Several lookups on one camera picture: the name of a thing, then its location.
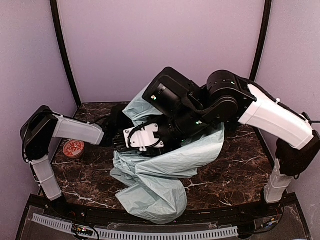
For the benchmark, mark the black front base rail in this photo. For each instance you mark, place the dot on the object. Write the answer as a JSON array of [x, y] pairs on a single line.
[[161, 213]]

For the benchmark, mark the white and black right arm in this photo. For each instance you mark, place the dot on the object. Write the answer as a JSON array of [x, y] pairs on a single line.
[[187, 109]]

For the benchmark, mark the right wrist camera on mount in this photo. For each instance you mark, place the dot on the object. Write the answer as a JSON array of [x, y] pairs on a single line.
[[143, 137]]

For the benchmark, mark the red patterned round bowl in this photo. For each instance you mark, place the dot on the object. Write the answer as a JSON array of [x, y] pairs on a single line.
[[74, 149]]

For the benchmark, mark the grey slotted cable duct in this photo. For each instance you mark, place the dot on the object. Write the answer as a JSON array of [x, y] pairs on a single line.
[[119, 231]]

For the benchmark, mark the mint and black folding umbrella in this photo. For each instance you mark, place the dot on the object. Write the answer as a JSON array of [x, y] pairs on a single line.
[[157, 179]]

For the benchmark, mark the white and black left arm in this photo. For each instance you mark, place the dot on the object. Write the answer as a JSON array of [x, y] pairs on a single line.
[[45, 125]]

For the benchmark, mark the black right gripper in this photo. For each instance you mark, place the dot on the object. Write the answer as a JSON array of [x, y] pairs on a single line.
[[119, 142]]

